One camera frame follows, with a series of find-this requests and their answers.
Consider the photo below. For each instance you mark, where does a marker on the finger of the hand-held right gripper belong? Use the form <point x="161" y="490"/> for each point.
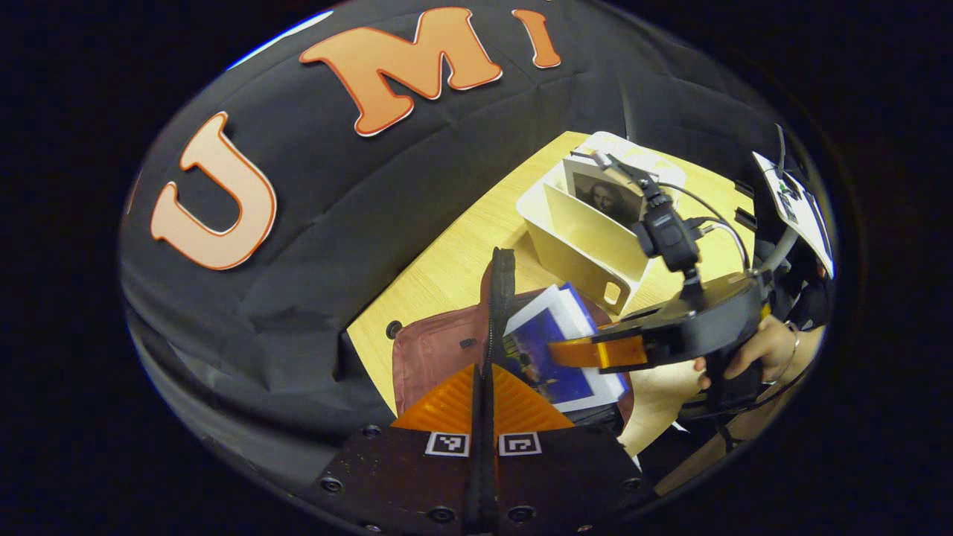
<point x="595" y="353"/>

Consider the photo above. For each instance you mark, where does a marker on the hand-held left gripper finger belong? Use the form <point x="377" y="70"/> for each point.
<point x="490" y="476"/>
<point x="478" y="476"/>

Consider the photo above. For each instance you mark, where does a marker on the blue night cover book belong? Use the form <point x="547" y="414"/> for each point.
<point x="566" y="350"/>

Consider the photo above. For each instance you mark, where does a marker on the white bookshelf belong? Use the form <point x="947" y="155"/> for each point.
<point x="581" y="238"/>

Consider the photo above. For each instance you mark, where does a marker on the maroon schoolbag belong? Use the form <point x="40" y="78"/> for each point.
<point x="439" y="357"/>

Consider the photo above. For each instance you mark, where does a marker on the grey portrait cover book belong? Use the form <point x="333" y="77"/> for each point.
<point x="603" y="195"/>

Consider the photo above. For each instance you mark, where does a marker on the white printed card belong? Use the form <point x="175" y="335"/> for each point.
<point x="800" y="208"/>

